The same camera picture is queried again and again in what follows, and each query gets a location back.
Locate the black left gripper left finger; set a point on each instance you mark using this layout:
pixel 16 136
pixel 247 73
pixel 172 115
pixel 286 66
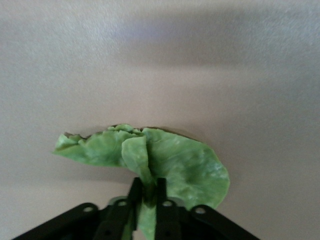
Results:
pixel 110 220

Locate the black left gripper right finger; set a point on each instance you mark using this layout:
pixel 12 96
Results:
pixel 180 222

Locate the green lettuce leaf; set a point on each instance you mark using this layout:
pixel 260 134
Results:
pixel 180 165

